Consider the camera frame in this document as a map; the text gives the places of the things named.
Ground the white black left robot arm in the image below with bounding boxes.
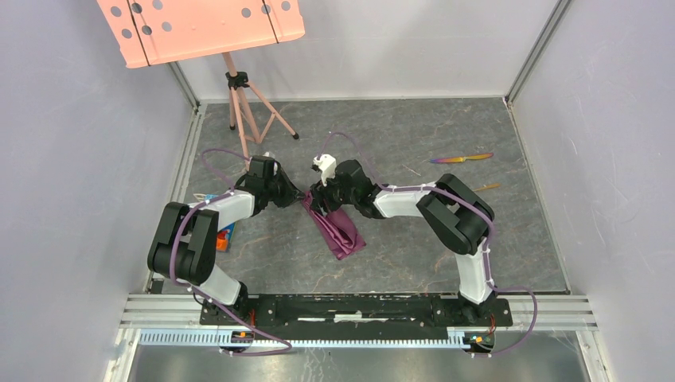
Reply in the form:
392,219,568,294
147,156,304,325

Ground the magenta satin napkin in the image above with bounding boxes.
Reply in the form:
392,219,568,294
302,192,366,260

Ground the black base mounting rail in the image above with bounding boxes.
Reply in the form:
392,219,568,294
199,293,513,342

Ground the iridescent rainbow knife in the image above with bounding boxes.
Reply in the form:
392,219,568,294
429,153,494,164

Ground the colourful toy block set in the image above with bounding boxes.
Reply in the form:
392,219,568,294
193,193,236,252

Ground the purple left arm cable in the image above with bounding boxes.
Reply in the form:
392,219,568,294
171,148,294,357

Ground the pink music stand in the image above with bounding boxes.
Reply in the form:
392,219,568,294
97,0,305,155

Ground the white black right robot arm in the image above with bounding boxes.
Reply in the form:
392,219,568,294
310,154,494,325

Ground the gold spoon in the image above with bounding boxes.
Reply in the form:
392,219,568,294
473,183,501,192

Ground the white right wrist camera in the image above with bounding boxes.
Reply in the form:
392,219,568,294
312,154,337,186

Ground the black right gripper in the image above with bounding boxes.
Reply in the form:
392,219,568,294
309,169,357,217

